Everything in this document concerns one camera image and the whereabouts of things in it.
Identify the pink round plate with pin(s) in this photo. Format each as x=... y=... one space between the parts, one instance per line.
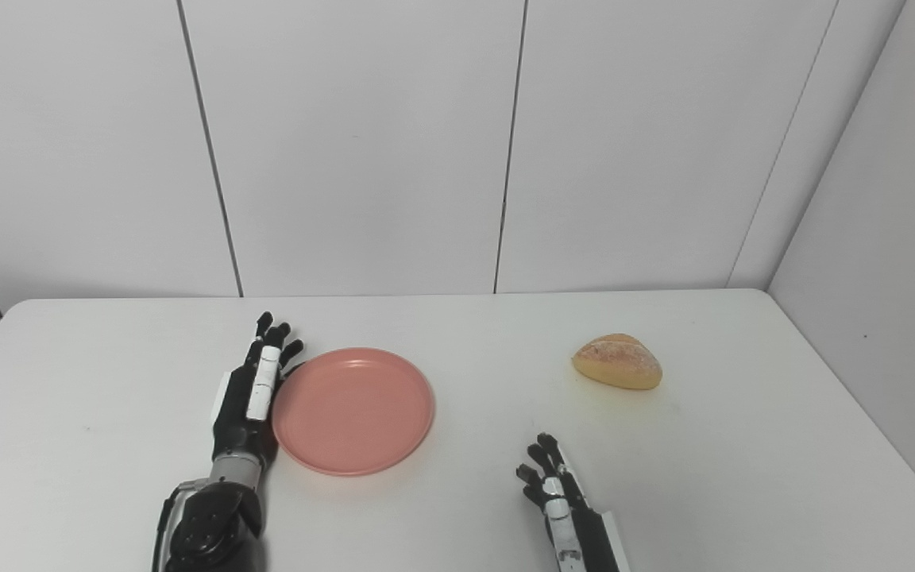
x=353 y=411

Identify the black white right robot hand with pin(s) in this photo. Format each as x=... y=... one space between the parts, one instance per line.
x=573 y=524

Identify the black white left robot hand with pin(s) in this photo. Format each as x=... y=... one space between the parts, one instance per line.
x=247 y=405

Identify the golden bread roll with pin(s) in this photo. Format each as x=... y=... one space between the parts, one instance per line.
x=616 y=361

